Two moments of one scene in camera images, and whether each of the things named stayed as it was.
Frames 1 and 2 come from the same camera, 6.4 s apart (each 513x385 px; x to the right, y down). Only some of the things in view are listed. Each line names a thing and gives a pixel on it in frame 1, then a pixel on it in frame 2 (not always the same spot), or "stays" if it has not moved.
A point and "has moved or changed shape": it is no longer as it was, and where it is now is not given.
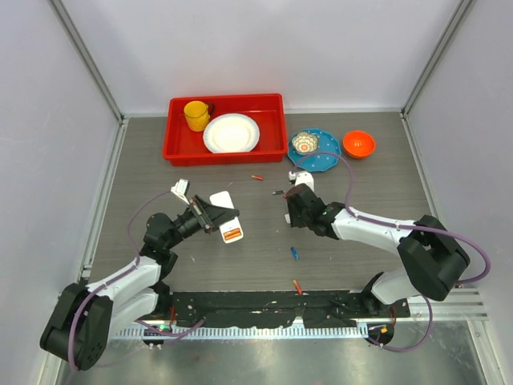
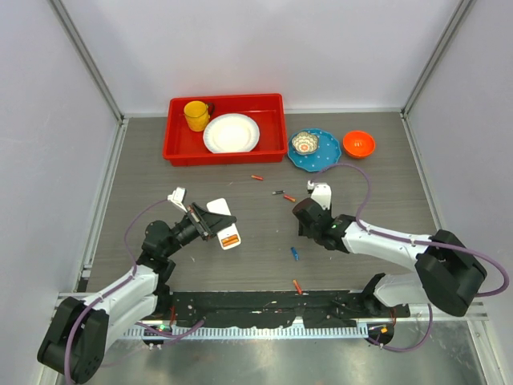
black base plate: x=250 y=309 stays
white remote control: x=232 y=230 has moved or changed shape
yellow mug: x=197 y=115 stays
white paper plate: x=231 y=133 stays
